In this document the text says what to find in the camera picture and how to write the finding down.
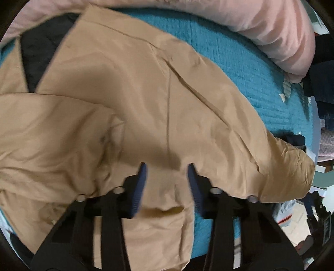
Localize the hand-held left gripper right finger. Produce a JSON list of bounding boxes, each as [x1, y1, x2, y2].
[[187, 163, 301, 271]]

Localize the teal quilted blanket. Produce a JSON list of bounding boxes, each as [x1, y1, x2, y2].
[[0, 6, 314, 261]]

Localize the pink pillow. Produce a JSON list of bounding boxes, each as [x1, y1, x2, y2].
[[5, 0, 317, 84]]

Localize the pink patterned cloth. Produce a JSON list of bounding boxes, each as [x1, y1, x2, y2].
[[318, 122, 334, 157]]

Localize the white bed mattress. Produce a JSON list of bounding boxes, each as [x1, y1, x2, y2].
[[303, 95, 324, 170]]

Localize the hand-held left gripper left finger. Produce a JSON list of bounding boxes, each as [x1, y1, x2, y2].
[[33, 163, 148, 271]]

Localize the tan jacket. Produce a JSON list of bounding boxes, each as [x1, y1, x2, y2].
[[0, 5, 316, 271]]

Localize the small dark cloth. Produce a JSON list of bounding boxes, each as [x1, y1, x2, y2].
[[283, 133, 307, 152]]

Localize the dark blue garment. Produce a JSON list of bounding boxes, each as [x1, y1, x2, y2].
[[304, 34, 334, 116]]

